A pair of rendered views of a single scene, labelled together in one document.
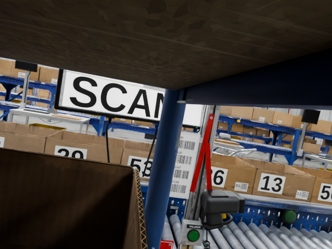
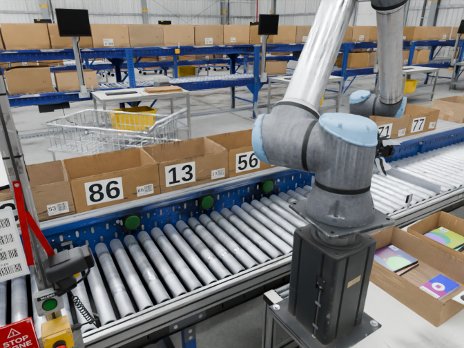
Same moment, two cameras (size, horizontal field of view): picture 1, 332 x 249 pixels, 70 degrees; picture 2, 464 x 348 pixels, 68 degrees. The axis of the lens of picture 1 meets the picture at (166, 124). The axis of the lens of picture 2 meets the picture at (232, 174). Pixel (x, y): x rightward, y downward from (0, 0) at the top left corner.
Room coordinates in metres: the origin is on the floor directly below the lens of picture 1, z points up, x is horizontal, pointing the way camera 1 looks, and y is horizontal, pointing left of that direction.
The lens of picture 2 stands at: (-0.19, -0.33, 1.64)
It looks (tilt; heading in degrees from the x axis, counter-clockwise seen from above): 23 degrees down; 338
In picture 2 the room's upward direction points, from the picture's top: straight up
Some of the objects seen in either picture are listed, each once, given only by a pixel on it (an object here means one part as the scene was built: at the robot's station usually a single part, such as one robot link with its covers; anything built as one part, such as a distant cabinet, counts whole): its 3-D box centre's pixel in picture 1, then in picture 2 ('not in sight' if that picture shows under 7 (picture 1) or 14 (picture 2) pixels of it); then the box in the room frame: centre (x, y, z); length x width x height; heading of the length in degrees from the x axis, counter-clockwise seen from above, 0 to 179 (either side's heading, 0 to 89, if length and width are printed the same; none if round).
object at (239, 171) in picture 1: (214, 170); (111, 177); (1.49, -0.36, 0.97); 0.39 x 0.29 x 0.17; 99
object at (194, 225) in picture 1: (192, 232); (49, 301); (0.69, -0.13, 0.95); 0.07 x 0.03 x 0.07; 99
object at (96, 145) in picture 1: (88, 152); not in sight; (1.37, 0.42, 0.96); 0.39 x 0.29 x 0.17; 98
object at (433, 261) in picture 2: not in sight; (411, 268); (0.55, -1.36, 0.80); 0.38 x 0.28 x 0.10; 9
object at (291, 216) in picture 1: (290, 217); (207, 202); (1.34, -0.80, 0.81); 0.07 x 0.01 x 0.07; 99
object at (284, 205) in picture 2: not in sight; (300, 215); (1.17, -1.26, 0.72); 0.52 x 0.05 x 0.05; 9
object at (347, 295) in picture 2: not in sight; (329, 277); (0.51, -0.94, 0.91); 0.26 x 0.26 x 0.33; 10
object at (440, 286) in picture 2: not in sight; (437, 288); (0.46, -1.40, 0.76); 0.16 x 0.07 x 0.02; 99
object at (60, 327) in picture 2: not in sight; (72, 332); (0.66, -0.18, 0.84); 0.15 x 0.09 x 0.07; 99
